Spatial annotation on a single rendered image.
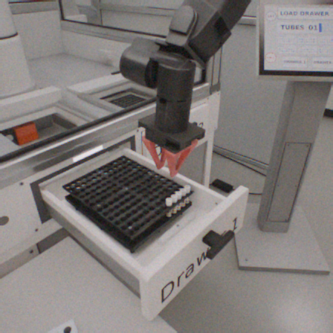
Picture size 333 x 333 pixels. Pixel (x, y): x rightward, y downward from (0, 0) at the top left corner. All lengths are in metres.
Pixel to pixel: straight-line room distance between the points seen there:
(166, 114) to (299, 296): 1.34
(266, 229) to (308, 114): 0.70
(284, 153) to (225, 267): 0.65
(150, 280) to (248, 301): 1.15
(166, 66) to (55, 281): 0.48
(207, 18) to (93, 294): 0.53
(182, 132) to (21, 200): 0.37
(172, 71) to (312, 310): 1.39
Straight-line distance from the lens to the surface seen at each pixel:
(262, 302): 1.60
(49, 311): 0.66
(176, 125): 0.49
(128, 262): 0.52
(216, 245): 0.52
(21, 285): 0.72
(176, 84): 0.46
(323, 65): 1.33
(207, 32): 0.47
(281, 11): 1.38
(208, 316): 1.52
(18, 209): 0.69
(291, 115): 1.46
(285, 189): 1.68
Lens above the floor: 1.30
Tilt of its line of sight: 33 degrees down
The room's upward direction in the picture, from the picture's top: straight up
